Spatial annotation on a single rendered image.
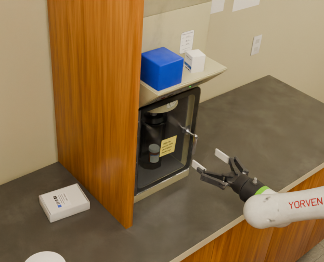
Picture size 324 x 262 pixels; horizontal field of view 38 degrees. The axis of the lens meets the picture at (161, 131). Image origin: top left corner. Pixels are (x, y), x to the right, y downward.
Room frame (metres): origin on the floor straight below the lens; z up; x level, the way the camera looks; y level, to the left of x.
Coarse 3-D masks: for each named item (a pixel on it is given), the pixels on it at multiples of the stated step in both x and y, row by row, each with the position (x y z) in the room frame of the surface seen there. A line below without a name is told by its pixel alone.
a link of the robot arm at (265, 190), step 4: (260, 188) 1.22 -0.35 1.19; (264, 188) 1.22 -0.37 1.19; (268, 188) 1.23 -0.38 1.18; (256, 192) 1.21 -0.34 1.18; (260, 192) 1.21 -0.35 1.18; (264, 192) 1.20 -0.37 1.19; (268, 192) 1.20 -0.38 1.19; (272, 192) 1.21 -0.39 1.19; (276, 192) 1.21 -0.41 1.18; (284, 224) 1.11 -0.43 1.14; (288, 224) 1.12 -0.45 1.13
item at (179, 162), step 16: (176, 96) 1.45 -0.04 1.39; (192, 96) 1.51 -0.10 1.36; (144, 112) 1.35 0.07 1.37; (160, 112) 1.40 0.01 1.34; (176, 112) 1.46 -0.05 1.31; (192, 112) 1.52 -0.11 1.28; (144, 128) 1.35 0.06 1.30; (160, 128) 1.41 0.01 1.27; (176, 128) 1.46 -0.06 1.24; (192, 128) 1.52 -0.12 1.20; (144, 144) 1.36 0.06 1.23; (160, 144) 1.41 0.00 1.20; (176, 144) 1.47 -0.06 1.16; (144, 160) 1.36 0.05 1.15; (160, 160) 1.42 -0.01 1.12; (176, 160) 1.48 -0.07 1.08; (144, 176) 1.36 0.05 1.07; (160, 176) 1.42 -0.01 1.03
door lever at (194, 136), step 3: (189, 129) 1.51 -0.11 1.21; (186, 132) 1.50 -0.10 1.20; (189, 132) 1.49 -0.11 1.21; (192, 135) 1.48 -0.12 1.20; (195, 135) 1.47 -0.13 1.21; (192, 138) 1.47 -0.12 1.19; (195, 138) 1.47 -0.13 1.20; (192, 141) 1.47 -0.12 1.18; (195, 141) 1.47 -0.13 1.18; (192, 144) 1.47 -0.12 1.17; (195, 144) 1.47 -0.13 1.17; (192, 147) 1.47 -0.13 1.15; (195, 147) 1.47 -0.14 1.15; (192, 150) 1.47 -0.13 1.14; (195, 150) 1.47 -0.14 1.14; (192, 153) 1.47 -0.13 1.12
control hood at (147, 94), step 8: (208, 64) 1.48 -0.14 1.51; (216, 64) 1.48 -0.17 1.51; (184, 72) 1.40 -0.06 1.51; (200, 72) 1.41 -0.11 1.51; (208, 72) 1.42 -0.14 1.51; (216, 72) 1.43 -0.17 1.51; (184, 80) 1.35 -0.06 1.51; (192, 80) 1.36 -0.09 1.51; (200, 80) 1.38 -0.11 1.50; (208, 80) 1.50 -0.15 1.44; (144, 88) 1.29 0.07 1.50; (152, 88) 1.28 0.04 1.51; (168, 88) 1.29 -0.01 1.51; (176, 88) 1.30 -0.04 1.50; (144, 96) 1.29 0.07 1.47; (152, 96) 1.26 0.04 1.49; (160, 96) 1.28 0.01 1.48; (144, 104) 1.30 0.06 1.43
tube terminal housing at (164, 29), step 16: (160, 16) 1.39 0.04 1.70; (176, 16) 1.44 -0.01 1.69; (192, 16) 1.49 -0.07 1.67; (208, 16) 1.54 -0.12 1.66; (144, 32) 1.35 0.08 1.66; (160, 32) 1.40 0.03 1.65; (176, 32) 1.45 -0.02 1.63; (144, 48) 1.36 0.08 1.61; (176, 48) 1.45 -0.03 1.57; (192, 48) 1.50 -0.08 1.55; (176, 176) 1.50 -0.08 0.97; (144, 192) 1.38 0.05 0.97
